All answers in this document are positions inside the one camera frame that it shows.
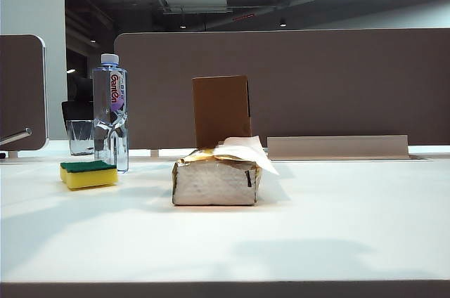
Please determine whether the narrow brown desk partition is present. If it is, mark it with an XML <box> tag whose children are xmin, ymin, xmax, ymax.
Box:
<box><xmin>0</xmin><ymin>34</ymin><xmax>48</xmax><ymax>153</ymax></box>

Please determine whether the chrome metal rod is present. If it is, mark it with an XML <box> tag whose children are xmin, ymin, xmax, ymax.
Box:
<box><xmin>0</xmin><ymin>127</ymin><xmax>33</xmax><ymax>146</ymax></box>

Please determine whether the wide brown desk partition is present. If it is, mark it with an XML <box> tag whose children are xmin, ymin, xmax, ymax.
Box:
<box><xmin>114</xmin><ymin>28</ymin><xmax>450</xmax><ymax>150</ymax></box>

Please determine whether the clear Ganten water bottle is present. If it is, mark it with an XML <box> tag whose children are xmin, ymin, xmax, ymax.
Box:
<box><xmin>91</xmin><ymin>53</ymin><xmax>129</xmax><ymax>174</ymax></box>

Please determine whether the brown cardboard box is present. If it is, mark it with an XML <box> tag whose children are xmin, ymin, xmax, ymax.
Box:
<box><xmin>192</xmin><ymin>74</ymin><xmax>253</xmax><ymax>148</ymax></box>

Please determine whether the white tissue sheet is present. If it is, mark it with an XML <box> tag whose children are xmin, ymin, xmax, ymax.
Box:
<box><xmin>212</xmin><ymin>135</ymin><xmax>281</xmax><ymax>176</ymax></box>

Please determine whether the black office chair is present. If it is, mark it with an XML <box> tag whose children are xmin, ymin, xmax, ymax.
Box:
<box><xmin>61</xmin><ymin>75</ymin><xmax>95</xmax><ymax>134</ymax></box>

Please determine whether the yellow green sponge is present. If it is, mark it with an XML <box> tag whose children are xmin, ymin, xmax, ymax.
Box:
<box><xmin>59</xmin><ymin>160</ymin><xmax>119</xmax><ymax>191</ymax></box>

